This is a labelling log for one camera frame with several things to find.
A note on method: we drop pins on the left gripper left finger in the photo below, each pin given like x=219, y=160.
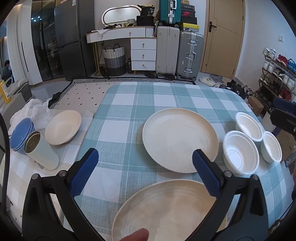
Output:
x=50, y=211

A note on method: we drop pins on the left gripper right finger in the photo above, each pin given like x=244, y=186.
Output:
x=249, y=220

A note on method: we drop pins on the white foam bowl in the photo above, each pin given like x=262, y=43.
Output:
x=270, y=148
x=248, y=125
x=240, y=153

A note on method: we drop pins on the large cream plate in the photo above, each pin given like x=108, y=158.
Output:
x=169, y=210

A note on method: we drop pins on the blue stacked bowls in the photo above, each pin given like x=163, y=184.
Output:
x=20, y=134

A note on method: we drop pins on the person's right hand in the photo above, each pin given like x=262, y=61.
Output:
x=294, y=183

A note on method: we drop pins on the person's left hand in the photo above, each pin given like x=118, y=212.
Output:
x=139, y=235

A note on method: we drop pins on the cardboard box on floor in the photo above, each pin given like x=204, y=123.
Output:
x=256, y=105

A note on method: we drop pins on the shoe rack with shoes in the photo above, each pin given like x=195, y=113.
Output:
x=277, y=79

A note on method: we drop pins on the pale green tumbler cup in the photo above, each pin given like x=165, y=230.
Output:
x=37, y=148

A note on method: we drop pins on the small cream bowl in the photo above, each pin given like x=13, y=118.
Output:
x=63, y=127

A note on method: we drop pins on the white plastic bag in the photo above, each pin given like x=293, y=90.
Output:
x=36, y=110

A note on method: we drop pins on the wooden door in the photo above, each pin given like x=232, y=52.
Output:
x=224, y=32

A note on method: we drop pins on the silver aluminium suitcase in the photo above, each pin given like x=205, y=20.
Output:
x=189, y=55

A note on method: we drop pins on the teal plaid tablecloth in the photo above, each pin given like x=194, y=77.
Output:
x=124, y=166

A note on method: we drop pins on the yellow bottle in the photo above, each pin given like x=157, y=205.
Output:
x=4, y=92

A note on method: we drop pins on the beige suitcase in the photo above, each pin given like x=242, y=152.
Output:
x=167, y=50

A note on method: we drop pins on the seated person background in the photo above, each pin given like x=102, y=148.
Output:
x=7, y=71

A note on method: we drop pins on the teal green suitcase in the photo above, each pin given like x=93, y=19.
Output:
x=170, y=13

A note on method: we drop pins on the white dresser desk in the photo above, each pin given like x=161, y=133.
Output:
x=139, y=42

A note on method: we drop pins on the woven laundry basket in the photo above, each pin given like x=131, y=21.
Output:
x=114, y=58

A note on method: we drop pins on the oval lit mirror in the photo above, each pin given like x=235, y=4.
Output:
x=121, y=14

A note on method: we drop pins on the black refrigerator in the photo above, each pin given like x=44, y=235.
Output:
x=73, y=20

